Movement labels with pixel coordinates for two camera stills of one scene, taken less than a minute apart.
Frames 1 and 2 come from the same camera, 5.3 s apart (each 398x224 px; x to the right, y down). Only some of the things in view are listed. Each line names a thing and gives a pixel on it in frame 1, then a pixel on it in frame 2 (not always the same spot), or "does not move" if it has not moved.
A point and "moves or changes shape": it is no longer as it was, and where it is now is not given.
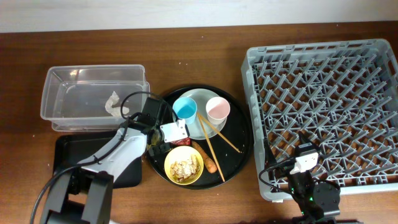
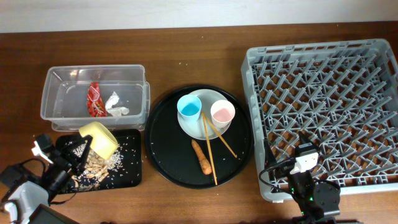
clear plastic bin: (92, 98) does not move
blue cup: (186, 108) moves or changes shape
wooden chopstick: (211, 147) moves or changes shape
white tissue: (115, 111) does not move
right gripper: (270, 158) does not move
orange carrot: (209, 163) moves or changes shape
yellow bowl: (183, 165) to (103, 142)
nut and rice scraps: (183, 170) moves or changes shape
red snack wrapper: (181, 142) to (95, 107)
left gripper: (165, 147) to (59, 160)
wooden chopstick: (219, 132) moves or changes shape
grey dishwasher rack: (343, 94) does not move
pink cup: (217, 109) moves or changes shape
